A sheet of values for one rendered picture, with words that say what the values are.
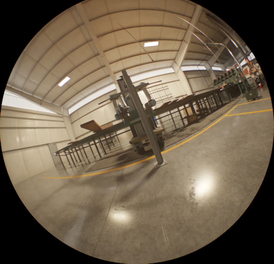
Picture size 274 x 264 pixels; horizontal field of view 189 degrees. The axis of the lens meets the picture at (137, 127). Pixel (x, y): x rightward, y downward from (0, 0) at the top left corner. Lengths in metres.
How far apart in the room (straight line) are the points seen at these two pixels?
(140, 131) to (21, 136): 8.63
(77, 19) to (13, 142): 8.58
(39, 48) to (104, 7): 4.46
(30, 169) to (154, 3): 13.59
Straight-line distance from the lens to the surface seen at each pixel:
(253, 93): 3.55
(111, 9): 6.62
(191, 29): 9.58
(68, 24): 6.69
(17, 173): 8.21
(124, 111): 1.28
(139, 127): 1.82
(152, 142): 0.95
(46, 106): 10.82
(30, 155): 8.49
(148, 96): 1.61
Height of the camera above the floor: 0.52
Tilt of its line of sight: level
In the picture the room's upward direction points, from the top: 21 degrees counter-clockwise
